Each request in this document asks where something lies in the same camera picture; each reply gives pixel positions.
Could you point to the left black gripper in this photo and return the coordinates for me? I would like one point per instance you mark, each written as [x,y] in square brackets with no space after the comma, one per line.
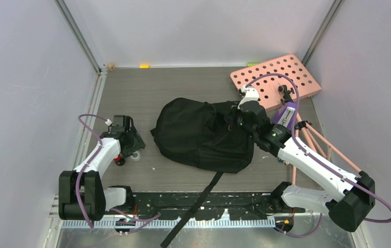
[137,143]

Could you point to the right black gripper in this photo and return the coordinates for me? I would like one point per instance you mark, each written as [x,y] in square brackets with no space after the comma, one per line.
[237,111]

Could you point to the black backpack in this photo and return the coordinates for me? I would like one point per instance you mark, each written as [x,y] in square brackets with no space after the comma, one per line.
[203,135]

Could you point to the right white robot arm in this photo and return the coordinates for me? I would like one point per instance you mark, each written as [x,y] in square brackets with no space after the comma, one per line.
[347,199]

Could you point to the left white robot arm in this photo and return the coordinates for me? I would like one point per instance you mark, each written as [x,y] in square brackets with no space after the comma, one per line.
[81,195]

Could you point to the red black stamp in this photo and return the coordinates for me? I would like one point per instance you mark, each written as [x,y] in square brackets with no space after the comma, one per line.
[119,160]

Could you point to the clear tape roll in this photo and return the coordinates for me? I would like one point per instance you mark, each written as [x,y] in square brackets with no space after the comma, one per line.
[135,156]

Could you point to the purple metronome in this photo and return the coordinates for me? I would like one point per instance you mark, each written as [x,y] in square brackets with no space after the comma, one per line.
[284,115]

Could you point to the pink perforated stand board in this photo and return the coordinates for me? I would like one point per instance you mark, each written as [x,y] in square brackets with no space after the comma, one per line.
[288,65]

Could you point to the colourful toy train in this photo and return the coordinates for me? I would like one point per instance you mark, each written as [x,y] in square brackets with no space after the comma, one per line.
[283,161]

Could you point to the small wooden cork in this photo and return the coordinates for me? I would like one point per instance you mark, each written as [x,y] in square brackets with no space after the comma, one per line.
[111,66]

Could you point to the pink tripod legs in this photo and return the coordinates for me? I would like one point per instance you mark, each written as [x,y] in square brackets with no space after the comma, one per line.
[309,134]

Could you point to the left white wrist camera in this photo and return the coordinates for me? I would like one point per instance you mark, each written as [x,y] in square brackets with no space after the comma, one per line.
[108,122]

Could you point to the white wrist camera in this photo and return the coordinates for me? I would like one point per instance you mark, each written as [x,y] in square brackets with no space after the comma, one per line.
[108,122]
[249,93]

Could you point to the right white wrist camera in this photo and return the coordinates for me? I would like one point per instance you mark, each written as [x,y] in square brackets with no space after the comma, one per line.
[249,93]

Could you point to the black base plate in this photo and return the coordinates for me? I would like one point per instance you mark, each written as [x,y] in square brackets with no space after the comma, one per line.
[238,205]

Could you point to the slotted aluminium rail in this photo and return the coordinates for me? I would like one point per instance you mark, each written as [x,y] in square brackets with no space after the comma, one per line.
[223,222]

